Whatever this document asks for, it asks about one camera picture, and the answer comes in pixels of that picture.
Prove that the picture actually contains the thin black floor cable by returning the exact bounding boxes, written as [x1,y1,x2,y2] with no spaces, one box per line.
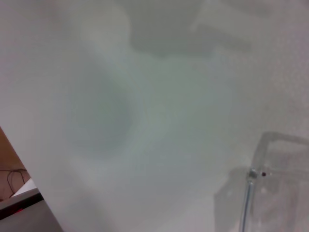
[0,168,28,202]

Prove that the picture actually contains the grey cabinet with dark edge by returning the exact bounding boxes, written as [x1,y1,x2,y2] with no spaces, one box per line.
[0,178,65,232]

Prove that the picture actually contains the clear white glasses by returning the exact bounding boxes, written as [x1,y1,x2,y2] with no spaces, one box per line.
[213,131,309,232]

